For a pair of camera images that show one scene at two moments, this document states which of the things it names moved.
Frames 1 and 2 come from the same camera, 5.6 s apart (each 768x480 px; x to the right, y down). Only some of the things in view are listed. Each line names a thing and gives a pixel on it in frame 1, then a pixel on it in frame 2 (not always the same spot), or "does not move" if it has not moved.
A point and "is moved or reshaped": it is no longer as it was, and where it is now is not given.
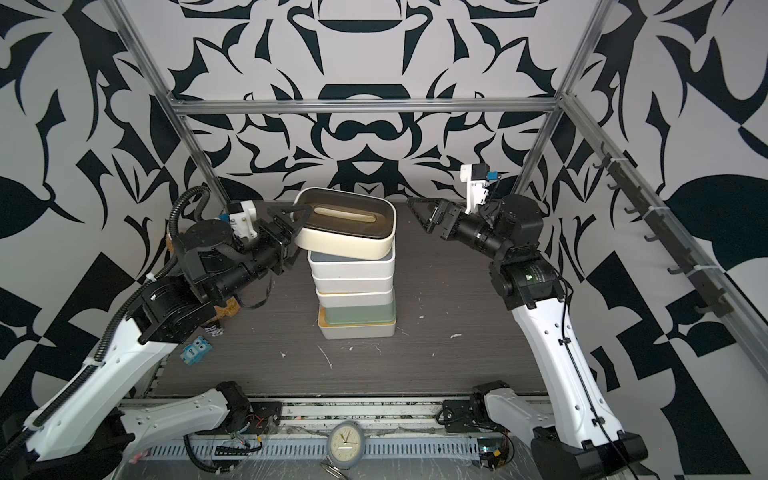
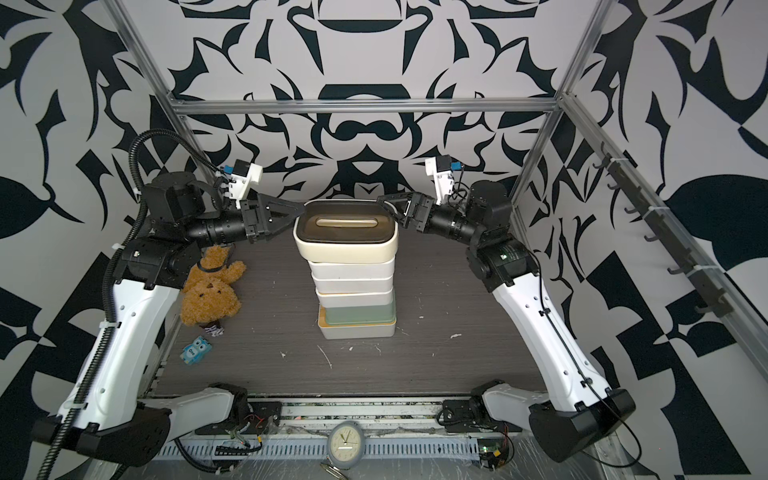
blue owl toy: x=196 y=351 does not move
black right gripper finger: x=428 y=225 -> x=404 y=219
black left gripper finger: x=291 y=252 -> x=271 y=229
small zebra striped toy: x=214 y=330 does not move
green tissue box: x=361 y=314 does not move
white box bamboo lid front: x=353 y=331 does not move
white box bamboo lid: x=355 y=299 does not move
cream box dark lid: x=346 y=224 is moved or reshaped
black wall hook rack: x=719 y=302 does not move
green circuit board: x=492 y=452 does not move
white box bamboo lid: x=353 y=283 does not move
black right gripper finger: x=425 y=207 -> x=399 y=202
